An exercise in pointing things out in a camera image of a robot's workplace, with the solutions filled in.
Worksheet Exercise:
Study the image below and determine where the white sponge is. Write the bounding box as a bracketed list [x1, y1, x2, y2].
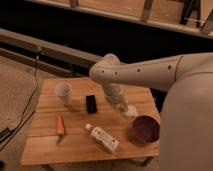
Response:
[122, 106, 138, 118]

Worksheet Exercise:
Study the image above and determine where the dark red ceramic bowl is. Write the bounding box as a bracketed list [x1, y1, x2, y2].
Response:
[132, 115, 160, 144]

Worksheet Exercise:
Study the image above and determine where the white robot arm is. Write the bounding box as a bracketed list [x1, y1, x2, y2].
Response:
[89, 52, 213, 171]

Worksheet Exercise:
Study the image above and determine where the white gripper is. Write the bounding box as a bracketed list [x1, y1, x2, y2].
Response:
[103, 84, 128, 117]

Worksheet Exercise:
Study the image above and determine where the wooden table board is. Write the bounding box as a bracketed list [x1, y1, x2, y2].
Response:
[21, 78, 159, 165]

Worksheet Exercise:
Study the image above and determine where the white plastic bottle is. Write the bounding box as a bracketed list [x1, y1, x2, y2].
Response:
[85, 123, 119, 153]

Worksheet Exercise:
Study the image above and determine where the orange carrot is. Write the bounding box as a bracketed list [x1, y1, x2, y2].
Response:
[57, 113, 65, 136]

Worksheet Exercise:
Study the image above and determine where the black cable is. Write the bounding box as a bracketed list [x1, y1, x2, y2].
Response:
[0, 49, 42, 152]

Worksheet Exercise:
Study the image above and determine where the black rectangular block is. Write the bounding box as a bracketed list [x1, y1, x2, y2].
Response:
[86, 95, 97, 114]

